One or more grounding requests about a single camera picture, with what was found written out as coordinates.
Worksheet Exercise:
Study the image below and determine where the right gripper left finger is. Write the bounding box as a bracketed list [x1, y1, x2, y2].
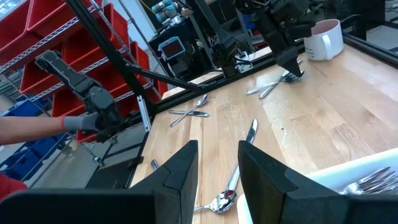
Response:
[0, 139, 200, 224]

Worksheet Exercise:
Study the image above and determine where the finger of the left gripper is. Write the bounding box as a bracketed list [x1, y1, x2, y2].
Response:
[275, 46, 304, 78]

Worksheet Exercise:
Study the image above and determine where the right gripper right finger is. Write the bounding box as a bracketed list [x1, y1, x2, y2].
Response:
[237, 140, 398, 224]

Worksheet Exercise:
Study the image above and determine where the silver spoon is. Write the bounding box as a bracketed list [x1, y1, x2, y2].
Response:
[193, 189, 239, 215]
[169, 94, 209, 128]
[245, 70, 305, 96]

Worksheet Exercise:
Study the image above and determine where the person's forearm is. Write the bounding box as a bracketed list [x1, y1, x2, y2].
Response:
[0, 116, 65, 146]

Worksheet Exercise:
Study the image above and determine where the white ceramic mug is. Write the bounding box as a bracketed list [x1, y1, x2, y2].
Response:
[303, 18, 345, 62]

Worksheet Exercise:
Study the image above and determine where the white cutlery tray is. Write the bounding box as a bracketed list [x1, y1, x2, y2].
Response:
[236, 147, 398, 224]

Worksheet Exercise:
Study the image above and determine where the black cart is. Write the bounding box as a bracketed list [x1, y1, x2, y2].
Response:
[148, 17, 224, 82]

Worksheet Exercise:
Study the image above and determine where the person's hand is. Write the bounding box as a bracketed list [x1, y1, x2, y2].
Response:
[62, 111, 101, 133]

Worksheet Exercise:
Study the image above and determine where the tablet with red screen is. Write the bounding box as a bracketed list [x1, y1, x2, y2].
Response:
[157, 36, 187, 60]

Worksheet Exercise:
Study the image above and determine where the red storage bin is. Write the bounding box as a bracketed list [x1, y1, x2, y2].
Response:
[19, 60, 68, 96]
[60, 2, 130, 71]
[0, 0, 34, 68]
[26, 0, 103, 40]
[51, 67, 153, 119]
[129, 40, 153, 86]

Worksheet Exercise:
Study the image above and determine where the blue storage bin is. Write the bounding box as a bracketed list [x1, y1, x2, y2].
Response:
[0, 95, 43, 118]
[0, 133, 68, 181]

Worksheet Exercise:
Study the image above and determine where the person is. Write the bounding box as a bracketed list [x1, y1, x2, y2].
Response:
[0, 173, 28, 202]

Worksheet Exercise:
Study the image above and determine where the silver metal bracket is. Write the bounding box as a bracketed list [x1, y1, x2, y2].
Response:
[136, 95, 152, 134]

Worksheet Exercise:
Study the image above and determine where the wire shelf rack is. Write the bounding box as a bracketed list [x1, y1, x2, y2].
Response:
[0, 0, 169, 162]

